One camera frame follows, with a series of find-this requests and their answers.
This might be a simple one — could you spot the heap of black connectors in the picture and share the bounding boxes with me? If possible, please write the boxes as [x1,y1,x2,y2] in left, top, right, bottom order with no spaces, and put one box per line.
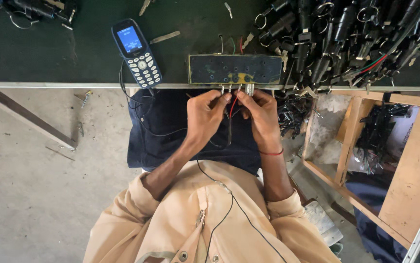
[276,93,315,139]

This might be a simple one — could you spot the black earphone cable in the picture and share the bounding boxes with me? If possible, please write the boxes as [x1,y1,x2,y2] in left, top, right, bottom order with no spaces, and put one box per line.
[118,60,288,263]

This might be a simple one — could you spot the large heap of black switches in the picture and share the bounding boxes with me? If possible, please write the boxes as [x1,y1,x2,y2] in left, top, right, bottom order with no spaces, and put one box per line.
[242,0,420,96]

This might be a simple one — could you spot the wooden crate frame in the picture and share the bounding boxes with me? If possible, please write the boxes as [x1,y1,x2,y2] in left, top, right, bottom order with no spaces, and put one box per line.
[301,90,420,250]

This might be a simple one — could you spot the black test jig box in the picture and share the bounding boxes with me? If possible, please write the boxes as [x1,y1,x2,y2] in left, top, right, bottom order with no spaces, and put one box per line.
[188,54,283,95]

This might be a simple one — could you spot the silver key blade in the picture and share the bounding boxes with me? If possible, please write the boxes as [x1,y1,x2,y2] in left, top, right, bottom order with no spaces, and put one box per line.
[139,0,152,17]

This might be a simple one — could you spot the red and black wire harness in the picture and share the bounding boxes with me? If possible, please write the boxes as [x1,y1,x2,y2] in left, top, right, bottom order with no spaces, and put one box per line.
[209,96,244,150]

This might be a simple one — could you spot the white wooden stool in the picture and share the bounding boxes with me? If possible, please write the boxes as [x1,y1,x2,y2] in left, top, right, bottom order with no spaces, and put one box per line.
[303,200,344,247]

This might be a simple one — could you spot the person's left hand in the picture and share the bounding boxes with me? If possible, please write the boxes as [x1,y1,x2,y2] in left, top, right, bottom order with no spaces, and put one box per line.
[186,89,233,147]

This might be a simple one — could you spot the small heap of black switches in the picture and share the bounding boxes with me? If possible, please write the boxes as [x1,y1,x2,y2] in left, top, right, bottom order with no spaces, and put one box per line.
[0,0,78,30]

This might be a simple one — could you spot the beige shirt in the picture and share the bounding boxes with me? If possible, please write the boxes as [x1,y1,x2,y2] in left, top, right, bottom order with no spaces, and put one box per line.
[83,160,342,263]

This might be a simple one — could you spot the wooden plank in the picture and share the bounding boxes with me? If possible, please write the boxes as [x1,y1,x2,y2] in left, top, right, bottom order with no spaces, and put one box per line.
[0,88,78,151]

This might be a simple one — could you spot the blue cloth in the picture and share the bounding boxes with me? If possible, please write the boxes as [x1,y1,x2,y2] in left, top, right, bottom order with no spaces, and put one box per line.
[344,172,409,263]

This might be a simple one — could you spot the dark blue trousers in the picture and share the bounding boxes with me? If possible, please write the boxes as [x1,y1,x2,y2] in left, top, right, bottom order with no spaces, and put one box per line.
[127,89,276,176]

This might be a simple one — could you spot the flat metal strip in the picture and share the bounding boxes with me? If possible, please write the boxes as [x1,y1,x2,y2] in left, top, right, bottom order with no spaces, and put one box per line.
[149,30,181,45]

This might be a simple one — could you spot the blue keypad phone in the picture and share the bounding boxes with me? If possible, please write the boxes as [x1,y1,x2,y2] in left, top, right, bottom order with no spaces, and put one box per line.
[111,18,163,89]

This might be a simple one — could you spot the person's right hand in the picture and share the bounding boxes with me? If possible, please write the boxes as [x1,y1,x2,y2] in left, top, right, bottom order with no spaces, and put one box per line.
[236,89,284,153]

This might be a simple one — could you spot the heap of black wired parts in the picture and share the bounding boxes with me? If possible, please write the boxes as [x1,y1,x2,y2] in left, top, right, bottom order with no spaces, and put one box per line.
[353,102,413,175]

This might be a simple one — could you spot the metal screw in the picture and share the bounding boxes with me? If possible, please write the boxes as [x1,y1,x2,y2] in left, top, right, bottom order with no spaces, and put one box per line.
[81,90,94,109]

